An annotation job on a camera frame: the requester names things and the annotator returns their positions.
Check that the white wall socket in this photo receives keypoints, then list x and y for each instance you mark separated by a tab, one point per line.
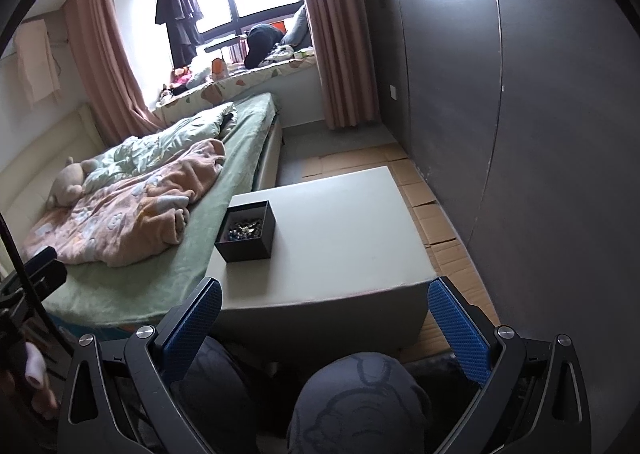
394	91

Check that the person's right leg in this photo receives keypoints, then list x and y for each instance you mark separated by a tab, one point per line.
360	409

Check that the printed window seat cushion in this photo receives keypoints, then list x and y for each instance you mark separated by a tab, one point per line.
225	86

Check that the white leather table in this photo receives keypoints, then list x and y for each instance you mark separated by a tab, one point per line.
340	234

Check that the grey pillow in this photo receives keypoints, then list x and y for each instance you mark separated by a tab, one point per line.
297	26

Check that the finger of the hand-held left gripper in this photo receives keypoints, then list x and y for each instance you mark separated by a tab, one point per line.
47	271

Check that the small orange bag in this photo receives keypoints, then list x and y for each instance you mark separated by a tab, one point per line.
218	68

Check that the dark hanging clothes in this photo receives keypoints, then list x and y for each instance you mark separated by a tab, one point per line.
177	9

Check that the black jewelry box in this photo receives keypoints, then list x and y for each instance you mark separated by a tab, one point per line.
245	251

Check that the person's left leg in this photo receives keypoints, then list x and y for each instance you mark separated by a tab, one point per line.
215	394

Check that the row of cardboard sheets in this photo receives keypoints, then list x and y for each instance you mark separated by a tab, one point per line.
440	219

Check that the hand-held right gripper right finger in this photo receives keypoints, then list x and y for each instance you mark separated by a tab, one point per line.
457	329

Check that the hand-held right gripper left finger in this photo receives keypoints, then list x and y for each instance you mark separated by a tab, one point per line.
192	329

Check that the pink curtain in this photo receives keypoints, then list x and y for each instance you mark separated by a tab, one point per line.
335	34
105	59

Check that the beige plush toy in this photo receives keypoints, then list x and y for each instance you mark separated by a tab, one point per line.
67	181

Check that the pink hanging towel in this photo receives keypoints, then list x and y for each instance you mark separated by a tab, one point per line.
37	64

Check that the pale green quilt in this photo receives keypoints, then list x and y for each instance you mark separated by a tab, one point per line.
165	144

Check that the bed with green sheet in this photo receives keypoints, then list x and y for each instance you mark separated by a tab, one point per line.
215	214

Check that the black bag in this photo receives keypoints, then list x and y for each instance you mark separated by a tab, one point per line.
262	46

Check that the pink fleece blanket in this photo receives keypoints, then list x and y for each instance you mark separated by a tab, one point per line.
125	214

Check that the person's leg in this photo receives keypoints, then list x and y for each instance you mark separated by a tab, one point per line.
360	409
215	394

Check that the person's left hand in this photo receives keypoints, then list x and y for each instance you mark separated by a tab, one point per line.
39	369

